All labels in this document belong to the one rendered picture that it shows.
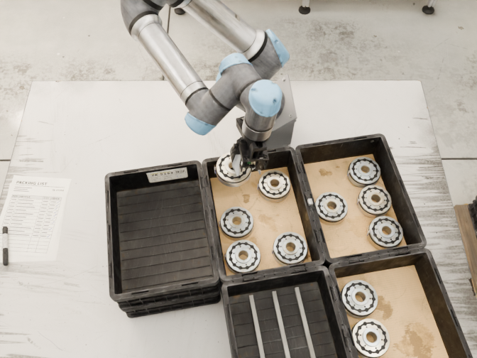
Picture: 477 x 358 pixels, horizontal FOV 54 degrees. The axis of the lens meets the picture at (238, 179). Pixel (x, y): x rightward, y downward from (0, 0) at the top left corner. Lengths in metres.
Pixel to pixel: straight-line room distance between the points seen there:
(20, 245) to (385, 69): 2.28
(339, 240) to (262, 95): 0.60
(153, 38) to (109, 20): 2.06
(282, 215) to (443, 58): 2.04
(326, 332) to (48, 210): 1.01
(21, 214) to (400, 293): 1.27
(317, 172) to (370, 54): 1.68
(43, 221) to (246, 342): 0.82
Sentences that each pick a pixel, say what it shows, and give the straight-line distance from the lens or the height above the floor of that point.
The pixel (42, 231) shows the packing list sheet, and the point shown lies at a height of 0.70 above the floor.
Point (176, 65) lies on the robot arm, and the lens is 1.25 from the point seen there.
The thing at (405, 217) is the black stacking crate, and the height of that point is 0.89.
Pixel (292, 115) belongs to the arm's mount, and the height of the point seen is 0.91.
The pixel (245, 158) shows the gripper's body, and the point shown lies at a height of 1.13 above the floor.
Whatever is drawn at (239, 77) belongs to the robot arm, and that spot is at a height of 1.33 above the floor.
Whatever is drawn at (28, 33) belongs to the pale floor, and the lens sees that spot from 3.44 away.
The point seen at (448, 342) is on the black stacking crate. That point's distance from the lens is 1.47.
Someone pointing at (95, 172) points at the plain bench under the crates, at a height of 0.70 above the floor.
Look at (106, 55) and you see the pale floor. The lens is 3.15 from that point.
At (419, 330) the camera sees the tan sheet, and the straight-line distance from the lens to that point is 1.47.
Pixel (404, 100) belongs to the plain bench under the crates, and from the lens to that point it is 2.02.
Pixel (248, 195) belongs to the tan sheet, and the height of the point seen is 0.83.
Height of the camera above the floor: 2.18
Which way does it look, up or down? 61 degrees down
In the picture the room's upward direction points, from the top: 1 degrees clockwise
